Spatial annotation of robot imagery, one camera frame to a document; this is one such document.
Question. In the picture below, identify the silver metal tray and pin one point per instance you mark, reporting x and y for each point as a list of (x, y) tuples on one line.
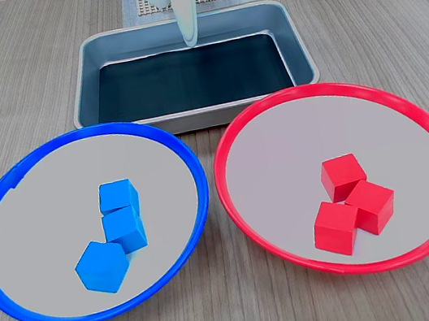
[(296, 44)]

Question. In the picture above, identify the blue cube block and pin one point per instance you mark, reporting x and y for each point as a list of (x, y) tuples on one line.
[(102, 267), (128, 232), (115, 195)]

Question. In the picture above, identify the red cube block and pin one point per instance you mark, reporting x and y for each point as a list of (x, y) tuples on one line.
[(342, 172), (378, 203), (335, 229)]

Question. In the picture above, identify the blue rimmed white dish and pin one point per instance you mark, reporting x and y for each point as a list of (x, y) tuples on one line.
[(38, 239)]

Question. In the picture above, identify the red rimmed white dish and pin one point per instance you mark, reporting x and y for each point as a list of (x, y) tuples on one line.
[(278, 199)]

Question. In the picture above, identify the black tray liner mat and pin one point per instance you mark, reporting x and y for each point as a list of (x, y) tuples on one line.
[(204, 75)]

